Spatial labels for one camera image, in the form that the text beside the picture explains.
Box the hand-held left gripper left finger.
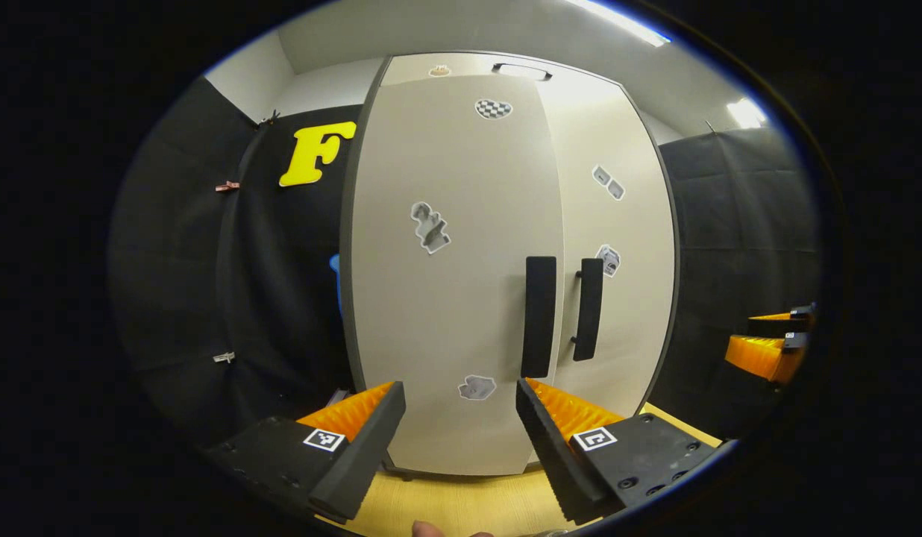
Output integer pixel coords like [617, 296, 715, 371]
[207, 380, 407, 523]

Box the black backdrop cloth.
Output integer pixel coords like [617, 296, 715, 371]
[644, 127, 820, 441]
[109, 75, 361, 448]

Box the white and grey cabinet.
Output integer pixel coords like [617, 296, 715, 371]
[340, 51, 682, 478]

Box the beige cabinet drawer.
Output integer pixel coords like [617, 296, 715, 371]
[377, 52, 626, 90]

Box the long ceiling light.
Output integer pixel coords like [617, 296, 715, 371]
[565, 0, 672, 48]

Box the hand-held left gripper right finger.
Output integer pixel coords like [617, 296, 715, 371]
[515, 377, 723, 525]

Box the white cabinet door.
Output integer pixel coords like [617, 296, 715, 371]
[536, 75, 678, 418]
[349, 75, 566, 477]

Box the small ceiling light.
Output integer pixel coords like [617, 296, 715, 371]
[726, 97, 768, 129]

